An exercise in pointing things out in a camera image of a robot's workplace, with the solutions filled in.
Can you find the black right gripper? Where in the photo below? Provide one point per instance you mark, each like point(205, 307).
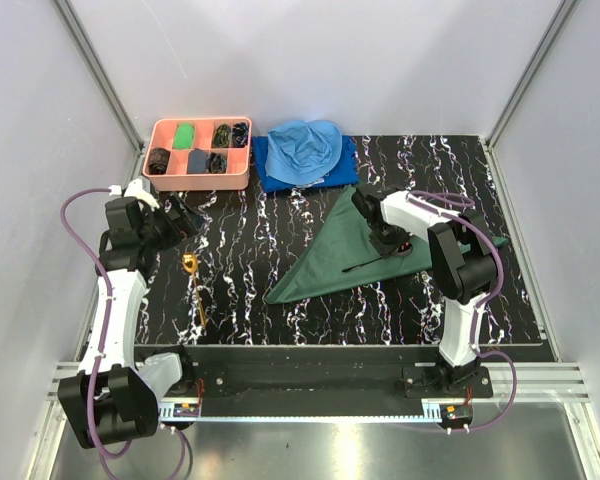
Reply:
point(386, 250)

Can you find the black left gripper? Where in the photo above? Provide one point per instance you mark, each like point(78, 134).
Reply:
point(176, 233)

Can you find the black fork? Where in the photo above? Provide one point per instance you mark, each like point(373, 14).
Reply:
point(362, 265)

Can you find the gold spoon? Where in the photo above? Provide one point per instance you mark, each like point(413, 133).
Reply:
point(191, 266)

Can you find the dark green cloth napkin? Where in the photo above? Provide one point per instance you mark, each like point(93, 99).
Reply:
point(343, 241)

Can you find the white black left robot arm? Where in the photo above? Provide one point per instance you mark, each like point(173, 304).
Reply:
point(112, 399)

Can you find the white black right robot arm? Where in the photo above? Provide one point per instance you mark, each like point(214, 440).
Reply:
point(465, 265)

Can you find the pink compartment tray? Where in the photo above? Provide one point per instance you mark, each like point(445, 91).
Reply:
point(176, 179)

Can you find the grey folded cloth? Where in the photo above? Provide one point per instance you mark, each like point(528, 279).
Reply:
point(197, 162)

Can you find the black patterned rolled sock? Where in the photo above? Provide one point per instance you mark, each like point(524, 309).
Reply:
point(217, 163)

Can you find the dark rolled sock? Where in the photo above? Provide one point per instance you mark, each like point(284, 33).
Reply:
point(158, 161)

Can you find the black marble pattern mat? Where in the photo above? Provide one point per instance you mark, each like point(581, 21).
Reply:
point(252, 238)

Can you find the blue folded cloth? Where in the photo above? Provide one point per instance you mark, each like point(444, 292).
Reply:
point(344, 173)

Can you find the green rolled cloth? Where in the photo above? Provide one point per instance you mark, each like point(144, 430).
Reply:
point(184, 137)

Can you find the black yellow rolled sock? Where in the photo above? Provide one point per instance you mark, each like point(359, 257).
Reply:
point(221, 136)

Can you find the black blue rolled sock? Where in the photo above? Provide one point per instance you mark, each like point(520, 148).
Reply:
point(240, 134)

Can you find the light blue bucket hat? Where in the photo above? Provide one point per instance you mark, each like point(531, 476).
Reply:
point(301, 152)

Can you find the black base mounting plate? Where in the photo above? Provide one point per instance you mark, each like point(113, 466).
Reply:
point(312, 383)

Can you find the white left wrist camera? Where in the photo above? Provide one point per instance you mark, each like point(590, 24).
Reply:
point(139, 188)

